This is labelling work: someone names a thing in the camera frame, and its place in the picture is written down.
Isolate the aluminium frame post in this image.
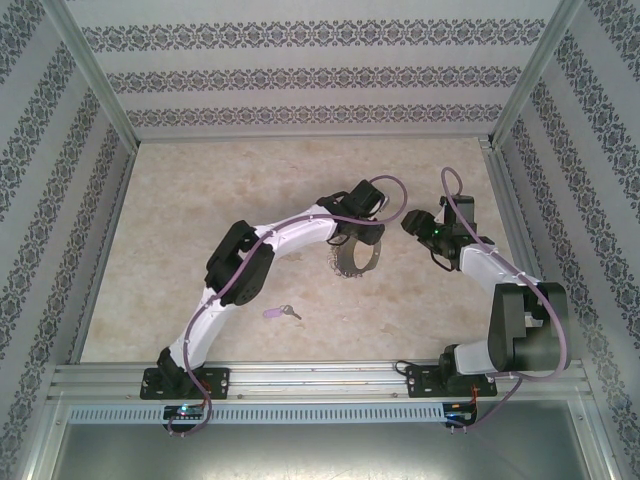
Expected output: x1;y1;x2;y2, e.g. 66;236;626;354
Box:
489;0;586;149
38;0;140;147

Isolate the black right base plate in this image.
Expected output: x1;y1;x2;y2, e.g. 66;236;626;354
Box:
407;363;499;400

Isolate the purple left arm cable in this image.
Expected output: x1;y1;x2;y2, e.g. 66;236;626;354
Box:
167;174;409;441

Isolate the slotted grey cable duct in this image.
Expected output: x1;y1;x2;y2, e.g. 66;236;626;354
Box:
67;403;446;425

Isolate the left controller board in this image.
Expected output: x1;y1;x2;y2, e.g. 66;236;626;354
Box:
163;404;205;420

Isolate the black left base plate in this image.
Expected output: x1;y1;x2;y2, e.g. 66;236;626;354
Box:
141;367;231;401

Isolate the grey metal sheet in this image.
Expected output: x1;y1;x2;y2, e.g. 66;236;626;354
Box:
49;422;609;480

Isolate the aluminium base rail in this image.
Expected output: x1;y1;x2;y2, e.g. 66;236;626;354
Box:
49;360;591;401

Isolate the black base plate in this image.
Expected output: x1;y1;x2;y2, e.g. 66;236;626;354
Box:
407;363;499;400
141;367;231;401

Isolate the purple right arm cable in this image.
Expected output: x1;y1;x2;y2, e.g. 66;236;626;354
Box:
439;167;574;436

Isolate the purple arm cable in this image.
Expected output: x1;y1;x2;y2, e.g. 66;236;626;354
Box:
439;167;574;436
167;174;409;441

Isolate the key with purple tag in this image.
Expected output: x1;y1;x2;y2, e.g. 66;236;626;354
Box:
262;303;303;322

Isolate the large metal keyring with rings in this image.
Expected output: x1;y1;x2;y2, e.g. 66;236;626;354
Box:
327;234;384;281

